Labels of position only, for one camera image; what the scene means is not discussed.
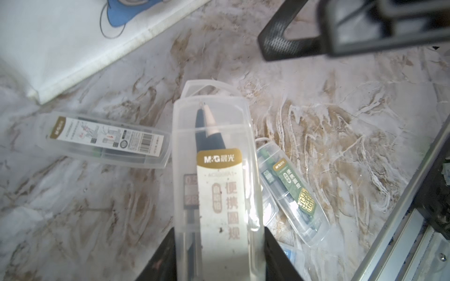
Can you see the blue compass case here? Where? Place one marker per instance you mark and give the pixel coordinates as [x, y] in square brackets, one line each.
[277, 223]

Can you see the white Doraemon canvas bag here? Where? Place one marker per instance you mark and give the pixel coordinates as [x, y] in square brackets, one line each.
[49, 46]

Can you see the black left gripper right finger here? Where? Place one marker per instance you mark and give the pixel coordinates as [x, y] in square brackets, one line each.
[278, 267]

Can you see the white label compass case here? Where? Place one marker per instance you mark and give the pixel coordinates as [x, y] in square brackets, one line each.
[218, 216]

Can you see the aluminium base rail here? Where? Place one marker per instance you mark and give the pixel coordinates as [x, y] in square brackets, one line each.
[414, 243]

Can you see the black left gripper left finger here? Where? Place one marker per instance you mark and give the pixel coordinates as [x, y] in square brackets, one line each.
[162, 265]

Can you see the green label compass case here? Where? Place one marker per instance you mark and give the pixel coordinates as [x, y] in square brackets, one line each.
[292, 193]

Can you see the barcode label compass case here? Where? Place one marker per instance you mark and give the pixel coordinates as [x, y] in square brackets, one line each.
[104, 141]

